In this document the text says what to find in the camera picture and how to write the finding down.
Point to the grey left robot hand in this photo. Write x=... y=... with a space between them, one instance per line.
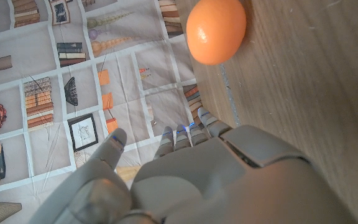
x=216 y=174

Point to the orange ball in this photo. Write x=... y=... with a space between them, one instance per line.
x=216 y=31

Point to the printed bookshelf backdrop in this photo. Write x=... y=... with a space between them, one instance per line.
x=73 y=93

